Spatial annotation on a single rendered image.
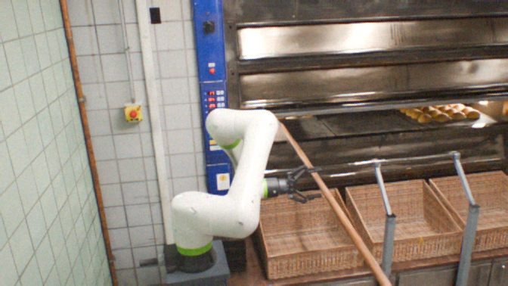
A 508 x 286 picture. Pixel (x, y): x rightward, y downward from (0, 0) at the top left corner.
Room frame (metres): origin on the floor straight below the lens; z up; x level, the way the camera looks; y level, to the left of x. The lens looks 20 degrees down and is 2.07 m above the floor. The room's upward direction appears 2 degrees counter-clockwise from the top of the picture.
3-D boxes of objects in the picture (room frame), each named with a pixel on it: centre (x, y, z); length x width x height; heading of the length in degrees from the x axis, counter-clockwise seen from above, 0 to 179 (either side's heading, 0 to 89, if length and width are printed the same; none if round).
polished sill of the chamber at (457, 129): (2.52, -0.79, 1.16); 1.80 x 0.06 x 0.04; 98
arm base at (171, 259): (1.21, 0.28, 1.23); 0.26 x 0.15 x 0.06; 102
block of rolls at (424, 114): (3.01, -1.31, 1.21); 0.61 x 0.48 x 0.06; 8
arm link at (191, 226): (1.22, 0.22, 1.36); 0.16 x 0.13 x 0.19; 76
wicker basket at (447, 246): (2.23, -0.86, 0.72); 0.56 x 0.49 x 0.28; 98
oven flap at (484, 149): (2.49, -0.80, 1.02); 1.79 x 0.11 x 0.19; 98
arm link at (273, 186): (1.79, -0.06, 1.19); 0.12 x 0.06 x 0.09; 7
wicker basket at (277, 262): (2.15, -0.26, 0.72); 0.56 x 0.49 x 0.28; 99
